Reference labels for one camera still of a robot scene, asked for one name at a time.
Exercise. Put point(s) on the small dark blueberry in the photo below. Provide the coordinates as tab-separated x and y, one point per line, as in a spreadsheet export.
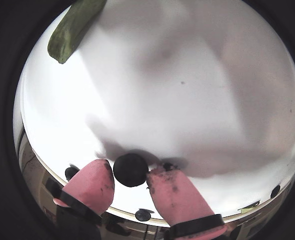
130	170

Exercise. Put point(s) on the dark green pointed leaf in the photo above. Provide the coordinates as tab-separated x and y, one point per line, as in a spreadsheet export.
72	30

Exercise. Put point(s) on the pink padded gripper finger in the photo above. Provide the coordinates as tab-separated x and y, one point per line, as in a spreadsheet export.
177	197
90	187

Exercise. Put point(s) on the pale green leaf with stem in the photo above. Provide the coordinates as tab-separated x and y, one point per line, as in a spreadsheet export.
248	208

